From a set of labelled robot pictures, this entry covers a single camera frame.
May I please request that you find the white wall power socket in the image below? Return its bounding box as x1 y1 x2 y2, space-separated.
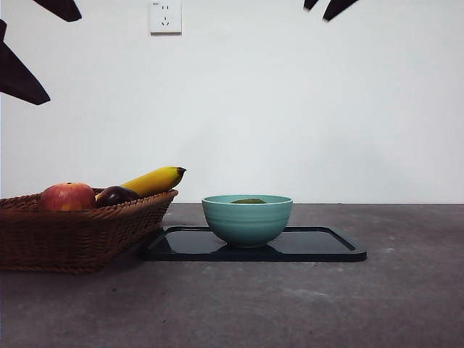
150 0 183 36

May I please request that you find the red apple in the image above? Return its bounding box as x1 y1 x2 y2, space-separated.
39 182 97 212

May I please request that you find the teal ribbed bowl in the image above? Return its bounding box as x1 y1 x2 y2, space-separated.
201 194 294 249

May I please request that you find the dark red plum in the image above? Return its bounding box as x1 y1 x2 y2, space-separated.
94 185 141 208

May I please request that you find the yellow banana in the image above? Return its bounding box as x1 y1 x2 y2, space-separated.
94 165 188 202

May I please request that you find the black rectangular tray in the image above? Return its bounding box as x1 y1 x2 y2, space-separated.
139 225 368 262

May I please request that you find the brown woven wicker basket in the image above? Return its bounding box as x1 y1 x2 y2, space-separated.
0 188 179 275

